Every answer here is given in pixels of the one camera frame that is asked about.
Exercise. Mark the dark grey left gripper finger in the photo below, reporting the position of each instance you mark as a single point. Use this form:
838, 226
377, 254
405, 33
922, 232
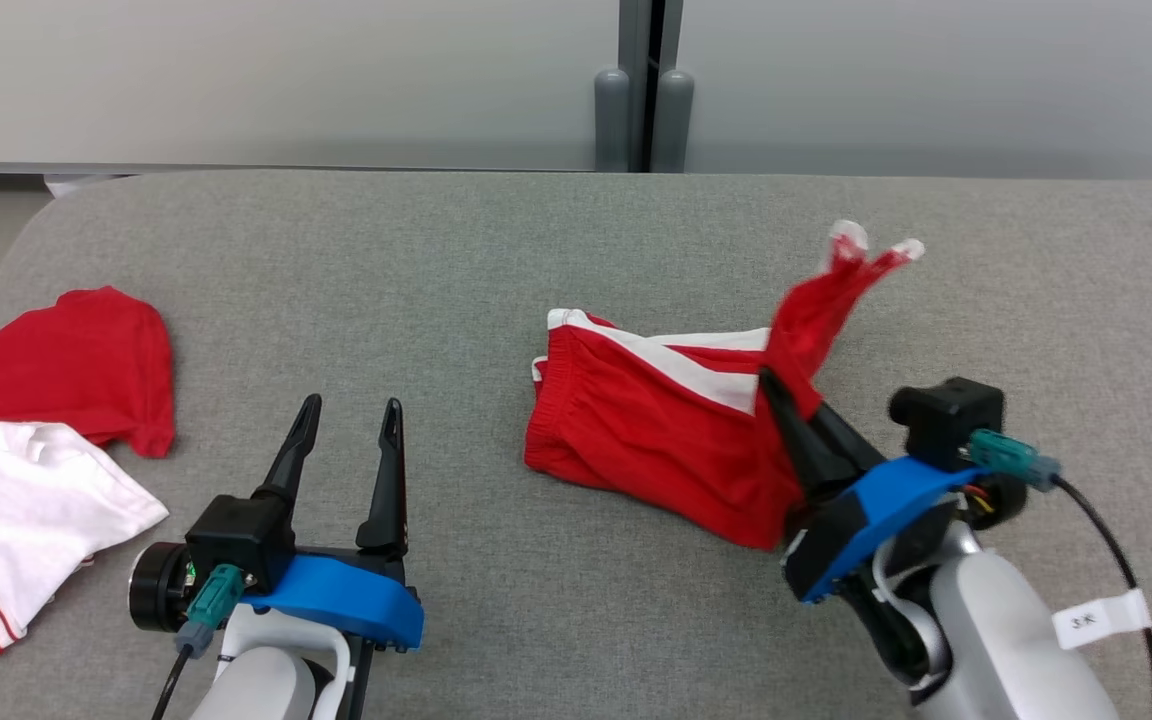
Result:
386, 510
288, 465

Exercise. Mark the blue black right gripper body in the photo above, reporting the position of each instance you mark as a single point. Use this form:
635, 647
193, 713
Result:
876, 510

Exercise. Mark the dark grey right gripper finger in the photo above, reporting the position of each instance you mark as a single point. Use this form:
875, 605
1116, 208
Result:
851, 450
804, 455

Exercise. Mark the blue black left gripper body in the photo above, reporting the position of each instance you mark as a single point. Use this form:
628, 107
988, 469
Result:
336, 595

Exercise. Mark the red shorts with white stripes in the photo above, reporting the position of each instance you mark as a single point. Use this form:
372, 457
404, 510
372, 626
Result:
656, 440

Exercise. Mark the red white basketball jersey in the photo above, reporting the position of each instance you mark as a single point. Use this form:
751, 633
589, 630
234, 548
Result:
36, 480

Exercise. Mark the light grey partition panel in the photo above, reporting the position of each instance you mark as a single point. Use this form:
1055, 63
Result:
236, 80
936, 80

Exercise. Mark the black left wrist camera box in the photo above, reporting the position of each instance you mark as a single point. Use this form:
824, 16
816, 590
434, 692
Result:
236, 530

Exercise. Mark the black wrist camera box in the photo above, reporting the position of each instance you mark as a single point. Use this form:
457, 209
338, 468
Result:
236, 530
946, 415

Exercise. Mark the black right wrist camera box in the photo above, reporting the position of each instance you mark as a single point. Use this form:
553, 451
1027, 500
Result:
946, 415

